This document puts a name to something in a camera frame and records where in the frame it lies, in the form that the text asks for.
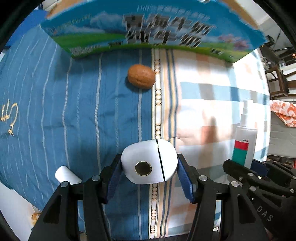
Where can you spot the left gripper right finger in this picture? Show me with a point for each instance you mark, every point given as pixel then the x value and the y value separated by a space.
pixel 223 210

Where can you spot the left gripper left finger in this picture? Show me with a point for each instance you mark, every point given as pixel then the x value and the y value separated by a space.
pixel 59 218

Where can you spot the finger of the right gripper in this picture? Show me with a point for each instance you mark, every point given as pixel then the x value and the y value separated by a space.
pixel 250 178
pixel 275 171

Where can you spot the white spray bottle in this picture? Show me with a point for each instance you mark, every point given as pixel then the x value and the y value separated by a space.
pixel 245 136

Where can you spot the white rounded case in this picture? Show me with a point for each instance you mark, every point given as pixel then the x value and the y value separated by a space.
pixel 149 162

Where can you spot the orange white patterned cloth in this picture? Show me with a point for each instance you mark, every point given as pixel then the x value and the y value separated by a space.
pixel 285 111

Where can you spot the dark wooden stool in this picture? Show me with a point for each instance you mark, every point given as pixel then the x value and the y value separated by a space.
pixel 277 82

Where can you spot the blue plaid tablecloth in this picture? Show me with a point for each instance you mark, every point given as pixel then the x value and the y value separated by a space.
pixel 59 111

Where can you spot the cardboard milk box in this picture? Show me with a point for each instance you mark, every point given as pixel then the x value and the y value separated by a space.
pixel 217 28

